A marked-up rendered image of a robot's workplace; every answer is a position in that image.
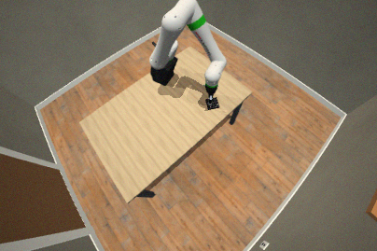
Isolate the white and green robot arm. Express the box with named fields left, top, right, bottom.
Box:
left=149, top=0, right=227, bottom=92

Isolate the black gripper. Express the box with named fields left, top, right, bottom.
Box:
left=207, top=91, right=215, bottom=105

